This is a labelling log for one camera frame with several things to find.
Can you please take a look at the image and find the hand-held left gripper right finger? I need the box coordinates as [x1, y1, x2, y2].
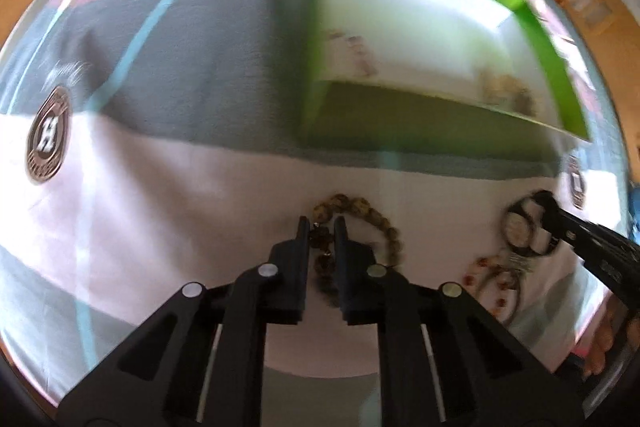
[334, 216, 586, 427]

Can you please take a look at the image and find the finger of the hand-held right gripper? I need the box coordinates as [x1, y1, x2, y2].
[532, 190, 602, 259]

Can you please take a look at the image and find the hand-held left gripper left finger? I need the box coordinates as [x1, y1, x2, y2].
[55, 216, 311, 427]

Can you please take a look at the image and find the brown wooden bead bracelet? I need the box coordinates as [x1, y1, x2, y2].
[311, 193, 404, 308]

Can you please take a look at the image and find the black bangle bracelet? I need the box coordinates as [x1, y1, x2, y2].
[501, 191, 566, 260]

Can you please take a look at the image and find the green cardboard box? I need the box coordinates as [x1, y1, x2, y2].
[298, 0, 593, 158]

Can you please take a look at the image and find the person's right hand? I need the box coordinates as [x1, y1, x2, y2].
[582, 296, 628, 378]

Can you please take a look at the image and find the printed bed sheet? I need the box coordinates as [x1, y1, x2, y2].
[0, 0, 631, 408]

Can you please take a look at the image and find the red-brown bead bracelet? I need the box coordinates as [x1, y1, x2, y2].
[462, 252, 526, 325]

